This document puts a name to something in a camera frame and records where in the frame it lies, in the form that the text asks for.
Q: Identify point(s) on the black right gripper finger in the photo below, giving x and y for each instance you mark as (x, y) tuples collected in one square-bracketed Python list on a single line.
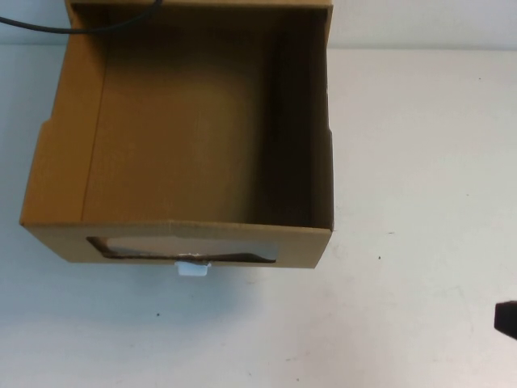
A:
[(508, 310), (509, 326)]

